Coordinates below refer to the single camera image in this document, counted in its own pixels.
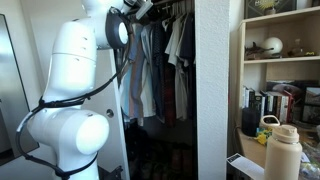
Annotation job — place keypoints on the grey framed wall panel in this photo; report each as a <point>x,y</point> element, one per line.
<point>10,83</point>

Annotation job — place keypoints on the yellow green packet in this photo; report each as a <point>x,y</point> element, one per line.
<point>263,137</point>

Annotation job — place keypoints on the framed picture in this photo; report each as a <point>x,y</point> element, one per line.
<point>253,8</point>

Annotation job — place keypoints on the round metal door pull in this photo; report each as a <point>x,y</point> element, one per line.
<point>110,113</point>

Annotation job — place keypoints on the closet hanging rod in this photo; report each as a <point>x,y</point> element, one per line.
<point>163,3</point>

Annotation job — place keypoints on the crumpled plastic bag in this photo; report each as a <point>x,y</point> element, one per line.
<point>311,160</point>

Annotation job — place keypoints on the small glass bottle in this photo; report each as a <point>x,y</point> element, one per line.
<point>296,48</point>

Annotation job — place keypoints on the white paper card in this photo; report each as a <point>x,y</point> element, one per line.
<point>245,165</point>

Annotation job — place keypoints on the white plastic hanger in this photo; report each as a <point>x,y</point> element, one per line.
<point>166,22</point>

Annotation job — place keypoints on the wooden desk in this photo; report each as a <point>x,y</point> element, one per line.
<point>250,146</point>

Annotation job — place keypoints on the large cream insulated bottle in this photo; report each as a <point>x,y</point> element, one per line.
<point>283,156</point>

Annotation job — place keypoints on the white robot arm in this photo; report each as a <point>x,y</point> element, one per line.
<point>71,66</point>

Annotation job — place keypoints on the white globe ornament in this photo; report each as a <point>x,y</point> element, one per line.
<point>272,45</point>

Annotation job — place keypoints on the black-spine book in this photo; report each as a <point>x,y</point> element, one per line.
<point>252,98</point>

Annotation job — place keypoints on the red-spine book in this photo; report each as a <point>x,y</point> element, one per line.
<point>289,106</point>

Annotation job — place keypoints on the black cylindrical speaker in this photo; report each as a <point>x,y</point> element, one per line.
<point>250,121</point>

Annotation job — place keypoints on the hanging clothes in closet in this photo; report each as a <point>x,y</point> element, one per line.
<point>180,66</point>

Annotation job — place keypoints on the dark shark figurine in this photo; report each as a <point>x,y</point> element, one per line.
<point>255,50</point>

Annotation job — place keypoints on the blue orange striped shirt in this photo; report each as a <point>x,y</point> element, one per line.
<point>135,83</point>

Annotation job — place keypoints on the dark navy shirt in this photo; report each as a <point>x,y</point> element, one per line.
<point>189,36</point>

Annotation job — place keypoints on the light grey shirt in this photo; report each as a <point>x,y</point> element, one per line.
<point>148,66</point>

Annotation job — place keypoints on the white-spine book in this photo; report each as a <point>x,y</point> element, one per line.
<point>282,110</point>
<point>245,96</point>

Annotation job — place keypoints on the large illustrated book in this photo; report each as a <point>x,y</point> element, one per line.
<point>290,86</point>

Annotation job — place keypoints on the white sliding closet door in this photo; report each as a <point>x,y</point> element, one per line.
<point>115,140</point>

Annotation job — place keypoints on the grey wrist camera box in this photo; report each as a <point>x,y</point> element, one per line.
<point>143,9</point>

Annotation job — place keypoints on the wooden bookshelf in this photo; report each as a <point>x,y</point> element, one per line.
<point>283,60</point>

